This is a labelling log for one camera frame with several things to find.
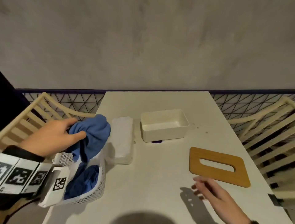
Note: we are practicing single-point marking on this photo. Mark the person's left hand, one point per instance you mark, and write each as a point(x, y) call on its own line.
point(48, 140)

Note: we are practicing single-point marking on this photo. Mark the left wristband with marker tags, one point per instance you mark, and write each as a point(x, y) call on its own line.
point(18, 176)

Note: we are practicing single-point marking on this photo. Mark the stack of white tissues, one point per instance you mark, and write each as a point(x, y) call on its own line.
point(121, 138)

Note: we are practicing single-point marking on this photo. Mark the white tissue box base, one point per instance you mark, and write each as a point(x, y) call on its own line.
point(164, 122)

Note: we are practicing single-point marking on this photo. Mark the person's right forearm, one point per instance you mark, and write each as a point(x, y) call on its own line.
point(232, 212)

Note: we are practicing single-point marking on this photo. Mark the white plastic mesh basket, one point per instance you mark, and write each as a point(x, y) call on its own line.
point(98, 191)

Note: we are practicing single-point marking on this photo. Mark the wooden lid with slot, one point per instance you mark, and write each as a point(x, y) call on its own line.
point(219, 175)

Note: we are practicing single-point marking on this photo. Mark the small black clamp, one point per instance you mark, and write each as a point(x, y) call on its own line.
point(275, 200)

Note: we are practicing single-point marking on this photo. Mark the purple round sticker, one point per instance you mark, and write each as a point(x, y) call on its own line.
point(157, 142)

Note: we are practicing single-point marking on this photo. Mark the person's right hand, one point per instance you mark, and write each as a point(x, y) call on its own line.
point(214, 193)

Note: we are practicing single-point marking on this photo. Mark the cream slatted wooden chair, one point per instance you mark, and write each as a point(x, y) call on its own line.
point(272, 140)
point(20, 124)

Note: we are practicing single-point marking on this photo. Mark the blue cloth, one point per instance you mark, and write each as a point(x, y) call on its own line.
point(80, 182)
point(95, 136)

